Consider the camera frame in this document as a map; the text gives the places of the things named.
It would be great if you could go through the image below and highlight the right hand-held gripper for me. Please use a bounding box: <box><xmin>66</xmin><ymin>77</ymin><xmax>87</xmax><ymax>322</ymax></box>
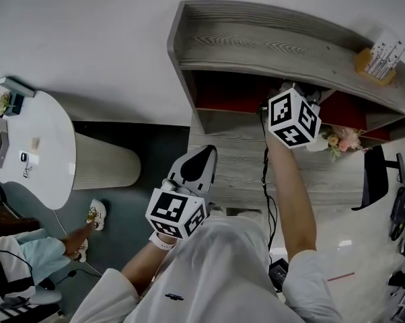
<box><xmin>266</xmin><ymin>81</ymin><xmax>324</xmax><ymax>150</ymax></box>

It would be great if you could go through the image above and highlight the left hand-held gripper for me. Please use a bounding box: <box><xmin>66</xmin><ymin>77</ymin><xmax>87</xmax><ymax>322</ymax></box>
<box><xmin>145</xmin><ymin>144</ymin><xmax>218</xmax><ymax>240</ymax></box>

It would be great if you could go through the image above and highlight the grey wooden shelf unit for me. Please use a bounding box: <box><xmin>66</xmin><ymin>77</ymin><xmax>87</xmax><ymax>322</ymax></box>
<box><xmin>166</xmin><ymin>0</ymin><xmax>405</xmax><ymax>150</ymax></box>

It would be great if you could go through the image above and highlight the person's right forearm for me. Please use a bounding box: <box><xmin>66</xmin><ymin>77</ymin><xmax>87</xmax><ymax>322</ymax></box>
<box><xmin>265</xmin><ymin>135</ymin><xmax>318</xmax><ymax>266</ymax></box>

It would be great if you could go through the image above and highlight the person's left forearm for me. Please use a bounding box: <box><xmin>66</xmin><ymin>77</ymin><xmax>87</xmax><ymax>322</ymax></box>
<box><xmin>120</xmin><ymin>238</ymin><xmax>177</xmax><ymax>296</ymax></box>

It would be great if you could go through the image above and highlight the grey wooden shelf desk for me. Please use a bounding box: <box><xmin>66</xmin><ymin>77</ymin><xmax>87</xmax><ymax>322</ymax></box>
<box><xmin>188</xmin><ymin>107</ymin><xmax>389</xmax><ymax>212</ymax></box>

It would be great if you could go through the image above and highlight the white vase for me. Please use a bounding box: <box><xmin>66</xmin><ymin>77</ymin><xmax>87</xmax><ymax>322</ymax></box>
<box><xmin>304</xmin><ymin>133</ymin><xmax>330</xmax><ymax>153</ymax></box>

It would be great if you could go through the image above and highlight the pink flower bouquet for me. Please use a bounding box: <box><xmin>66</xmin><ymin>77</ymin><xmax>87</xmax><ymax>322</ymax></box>
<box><xmin>323</xmin><ymin>124</ymin><xmax>365</xmax><ymax>162</ymax></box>

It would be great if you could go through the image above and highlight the white wristwatch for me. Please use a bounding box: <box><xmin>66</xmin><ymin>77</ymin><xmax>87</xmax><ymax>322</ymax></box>
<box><xmin>149</xmin><ymin>231</ymin><xmax>177</xmax><ymax>252</ymax></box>

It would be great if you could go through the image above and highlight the person's white shirt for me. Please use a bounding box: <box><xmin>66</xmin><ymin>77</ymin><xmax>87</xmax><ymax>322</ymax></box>
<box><xmin>69</xmin><ymin>215</ymin><xmax>344</xmax><ymax>323</ymax></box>

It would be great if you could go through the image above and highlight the wooden card holder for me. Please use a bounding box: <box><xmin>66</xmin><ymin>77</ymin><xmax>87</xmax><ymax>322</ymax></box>
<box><xmin>353</xmin><ymin>38</ymin><xmax>405</xmax><ymax>87</ymax></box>

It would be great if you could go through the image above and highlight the black office chair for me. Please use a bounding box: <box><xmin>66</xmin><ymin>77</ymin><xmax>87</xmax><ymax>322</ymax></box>
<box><xmin>351</xmin><ymin>143</ymin><xmax>405</xmax><ymax>212</ymax></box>

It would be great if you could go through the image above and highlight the black battery box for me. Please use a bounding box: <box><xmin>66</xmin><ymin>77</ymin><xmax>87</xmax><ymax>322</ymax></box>
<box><xmin>267</xmin><ymin>257</ymin><xmax>290</xmax><ymax>294</ymax></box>

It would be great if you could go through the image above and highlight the white rounded table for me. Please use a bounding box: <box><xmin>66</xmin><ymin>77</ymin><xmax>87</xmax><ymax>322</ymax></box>
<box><xmin>0</xmin><ymin>89</ymin><xmax>143</xmax><ymax>211</ymax></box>

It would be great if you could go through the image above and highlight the black bag with yellow trim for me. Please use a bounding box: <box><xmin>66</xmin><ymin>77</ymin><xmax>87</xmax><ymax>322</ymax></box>
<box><xmin>390</xmin><ymin>183</ymin><xmax>405</xmax><ymax>242</ymax></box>

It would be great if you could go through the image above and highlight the small black device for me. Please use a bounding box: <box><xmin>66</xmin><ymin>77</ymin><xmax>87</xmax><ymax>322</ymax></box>
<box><xmin>19</xmin><ymin>150</ymin><xmax>40</xmax><ymax>165</ymax></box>

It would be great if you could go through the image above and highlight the red floor tape strip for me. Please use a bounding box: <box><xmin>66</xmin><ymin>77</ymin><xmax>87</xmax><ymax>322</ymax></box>
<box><xmin>327</xmin><ymin>271</ymin><xmax>356</xmax><ymax>283</ymax></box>

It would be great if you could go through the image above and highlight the white swivel chair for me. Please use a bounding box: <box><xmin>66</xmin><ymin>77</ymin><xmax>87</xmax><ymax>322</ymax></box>
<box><xmin>30</xmin><ymin>277</ymin><xmax>65</xmax><ymax>316</ymax></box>

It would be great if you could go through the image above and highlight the green planter box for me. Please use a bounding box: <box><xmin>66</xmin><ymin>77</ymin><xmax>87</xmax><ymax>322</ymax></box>
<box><xmin>0</xmin><ymin>90</ymin><xmax>25</xmax><ymax>117</ymax></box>

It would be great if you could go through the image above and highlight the dark wooden cabinet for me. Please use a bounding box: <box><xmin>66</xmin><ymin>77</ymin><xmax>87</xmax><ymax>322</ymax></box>
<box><xmin>0</xmin><ymin>205</ymin><xmax>41</xmax><ymax>239</ymax></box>

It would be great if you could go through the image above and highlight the grey rectangular bar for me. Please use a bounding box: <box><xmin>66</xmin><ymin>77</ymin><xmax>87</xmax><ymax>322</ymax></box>
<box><xmin>0</xmin><ymin>76</ymin><xmax>36</xmax><ymax>98</ymax></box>

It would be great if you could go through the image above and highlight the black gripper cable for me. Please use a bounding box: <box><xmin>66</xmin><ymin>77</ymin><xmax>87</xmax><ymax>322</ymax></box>
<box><xmin>258</xmin><ymin>105</ymin><xmax>279</xmax><ymax>259</ymax></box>

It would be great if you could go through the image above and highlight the black adapter cable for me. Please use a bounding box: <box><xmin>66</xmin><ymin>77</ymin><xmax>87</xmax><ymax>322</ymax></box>
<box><xmin>53</xmin><ymin>268</ymin><xmax>103</xmax><ymax>286</ymax></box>

